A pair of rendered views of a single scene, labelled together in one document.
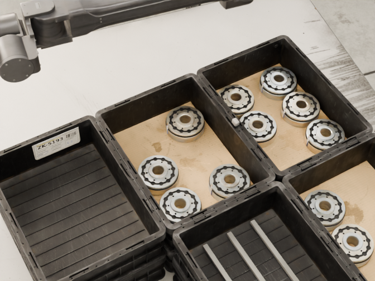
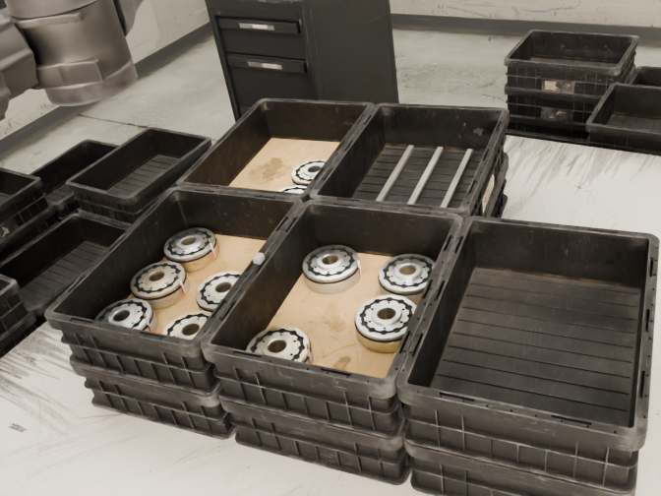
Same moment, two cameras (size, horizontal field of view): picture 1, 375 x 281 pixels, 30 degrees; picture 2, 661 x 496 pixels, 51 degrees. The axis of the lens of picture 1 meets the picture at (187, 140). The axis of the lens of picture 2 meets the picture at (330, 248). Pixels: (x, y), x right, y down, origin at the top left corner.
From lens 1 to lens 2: 179 cm
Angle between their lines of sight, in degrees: 77
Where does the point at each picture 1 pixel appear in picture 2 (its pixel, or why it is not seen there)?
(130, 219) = (470, 312)
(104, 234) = (517, 316)
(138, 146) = not seen: hidden behind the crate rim
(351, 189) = not seen: hidden behind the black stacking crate
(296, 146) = (220, 267)
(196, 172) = (340, 308)
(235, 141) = (277, 269)
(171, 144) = (324, 354)
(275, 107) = (168, 312)
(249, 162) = (295, 250)
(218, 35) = not seen: outside the picture
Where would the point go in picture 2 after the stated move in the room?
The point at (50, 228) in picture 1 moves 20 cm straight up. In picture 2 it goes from (582, 363) to (592, 255)
